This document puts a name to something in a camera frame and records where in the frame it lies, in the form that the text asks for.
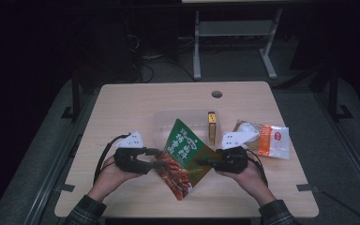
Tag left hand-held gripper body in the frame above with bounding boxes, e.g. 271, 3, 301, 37
113, 130, 154, 175

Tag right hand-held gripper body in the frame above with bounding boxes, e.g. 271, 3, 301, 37
214, 130, 260, 175

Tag green seasoning packet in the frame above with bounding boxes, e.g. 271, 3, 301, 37
151, 118, 222, 202

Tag small yellow red packet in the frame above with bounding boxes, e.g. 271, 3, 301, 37
207, 111, 218, 146

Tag clear plastic container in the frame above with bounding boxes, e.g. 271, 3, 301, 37
153, 108, 222, 148

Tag person's right hand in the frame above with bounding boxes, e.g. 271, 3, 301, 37
217, 157, 277, 207

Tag person's left hand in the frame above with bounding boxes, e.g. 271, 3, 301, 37
87, 155, 143, 203

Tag white orange food packet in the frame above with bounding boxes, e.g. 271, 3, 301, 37
232, 120, 291, 160

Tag black tape piece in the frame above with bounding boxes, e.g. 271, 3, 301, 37
295, 183, 320, 192
54, 183, 76, 193

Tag grey metal stand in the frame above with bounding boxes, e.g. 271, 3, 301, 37
192, 8, 284, 81

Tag right hand-held gripper cable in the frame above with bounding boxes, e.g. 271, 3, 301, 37
246, 149, 269, 188

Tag hand-held gripper cable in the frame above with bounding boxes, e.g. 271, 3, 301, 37
93, 133, 132, 186
246, 149, 269, 188

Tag left hand-held gripper cable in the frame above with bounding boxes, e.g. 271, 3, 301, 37
93, 133, 132, 186

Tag black floor cables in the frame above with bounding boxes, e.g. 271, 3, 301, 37
125, 34, 198, 83

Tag black metal post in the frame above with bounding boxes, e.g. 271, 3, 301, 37
60, 69, 83, 123
327, 67, 354, 121

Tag thin black floor cable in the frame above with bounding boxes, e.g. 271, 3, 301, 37
318, 189, 360, 225

